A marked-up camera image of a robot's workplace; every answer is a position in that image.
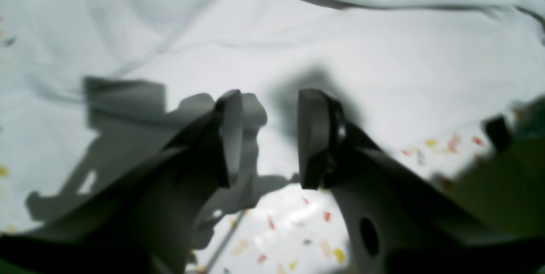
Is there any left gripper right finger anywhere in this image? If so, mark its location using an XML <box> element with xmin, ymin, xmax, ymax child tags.
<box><xmin>297</xmin><ymin>88</ymin><xmax>544</xmax><ymax>274</ymax></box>

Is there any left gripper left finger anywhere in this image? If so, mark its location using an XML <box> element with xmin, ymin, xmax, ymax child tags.
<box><xmin>1</xmin><ymin>89</ymin><xmax>244</xmax><ymax>274</ymax></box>

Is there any white T-shirt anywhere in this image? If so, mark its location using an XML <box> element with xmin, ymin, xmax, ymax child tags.
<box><xmin>1</xmin><ymin>0</ymin><xmax>544</xmax><ymax>233</ymax></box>

